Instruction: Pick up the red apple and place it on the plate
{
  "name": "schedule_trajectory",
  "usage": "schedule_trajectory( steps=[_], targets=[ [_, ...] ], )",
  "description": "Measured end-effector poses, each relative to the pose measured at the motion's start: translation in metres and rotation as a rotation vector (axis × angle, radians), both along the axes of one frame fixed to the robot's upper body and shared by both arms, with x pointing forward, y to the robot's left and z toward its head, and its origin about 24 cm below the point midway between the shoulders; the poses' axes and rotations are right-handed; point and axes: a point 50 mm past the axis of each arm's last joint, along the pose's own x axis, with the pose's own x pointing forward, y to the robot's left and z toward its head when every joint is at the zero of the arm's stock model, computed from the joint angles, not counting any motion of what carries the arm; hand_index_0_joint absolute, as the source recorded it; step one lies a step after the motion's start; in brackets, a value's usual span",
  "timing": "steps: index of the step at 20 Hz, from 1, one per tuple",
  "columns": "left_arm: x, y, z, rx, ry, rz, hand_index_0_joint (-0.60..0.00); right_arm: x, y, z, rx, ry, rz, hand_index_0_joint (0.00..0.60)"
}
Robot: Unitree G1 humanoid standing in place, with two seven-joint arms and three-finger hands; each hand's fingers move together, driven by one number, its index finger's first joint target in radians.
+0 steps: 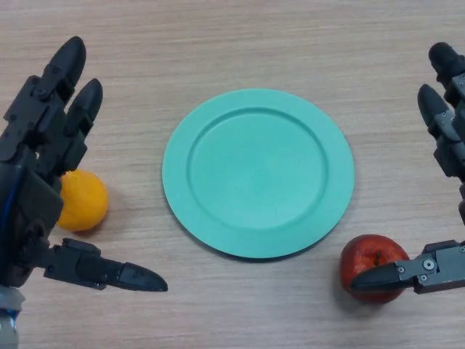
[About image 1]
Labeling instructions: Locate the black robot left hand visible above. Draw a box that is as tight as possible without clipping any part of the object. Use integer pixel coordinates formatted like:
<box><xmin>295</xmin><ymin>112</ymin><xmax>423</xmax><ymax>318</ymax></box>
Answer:
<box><xmin>0</xmin><ymin>36</ymin><xmax>169</xmax><ymax>294</ymax></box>

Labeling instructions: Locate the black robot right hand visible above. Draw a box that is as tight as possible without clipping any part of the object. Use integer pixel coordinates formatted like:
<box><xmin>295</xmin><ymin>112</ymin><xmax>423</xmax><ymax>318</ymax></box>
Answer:
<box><xmin>350</xmin><ymin>42</ymin><xmax>465</xmax><ymax>295</ymax></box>

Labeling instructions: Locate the red apple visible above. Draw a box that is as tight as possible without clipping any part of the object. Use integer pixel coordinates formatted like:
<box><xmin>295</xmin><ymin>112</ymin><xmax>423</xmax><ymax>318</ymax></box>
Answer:
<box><xmin>339</xmin><ymin>234</ymin><xmax>411</xmax><ymax>305</ymax></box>

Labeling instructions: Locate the green round plate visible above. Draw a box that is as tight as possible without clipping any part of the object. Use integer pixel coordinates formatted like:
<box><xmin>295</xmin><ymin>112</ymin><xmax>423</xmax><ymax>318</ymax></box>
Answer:
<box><xmin>162</xmin><ymin>88</ymin><xmax>355</xmax><ymax>261</ymax></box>

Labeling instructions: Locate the orange pear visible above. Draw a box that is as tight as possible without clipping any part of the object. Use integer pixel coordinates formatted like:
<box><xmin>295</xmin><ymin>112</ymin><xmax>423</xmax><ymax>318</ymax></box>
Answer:
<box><xmin>56</xmin><ymin>169</ymin><xmax>110</xmax><ymax>233</ymax></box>

